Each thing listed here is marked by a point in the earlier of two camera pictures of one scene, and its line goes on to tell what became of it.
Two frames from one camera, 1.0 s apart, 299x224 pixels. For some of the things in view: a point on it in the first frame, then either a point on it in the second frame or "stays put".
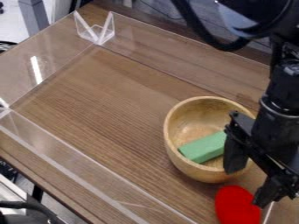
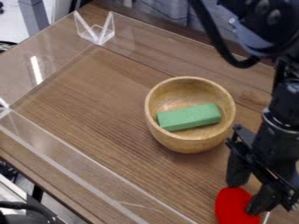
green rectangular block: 206,149 to 189,117
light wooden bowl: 196,119 to 185,92
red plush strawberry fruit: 234,206 stays put
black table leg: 38,192 stays put
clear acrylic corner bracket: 95,33 stays put
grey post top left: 35,16 stays put
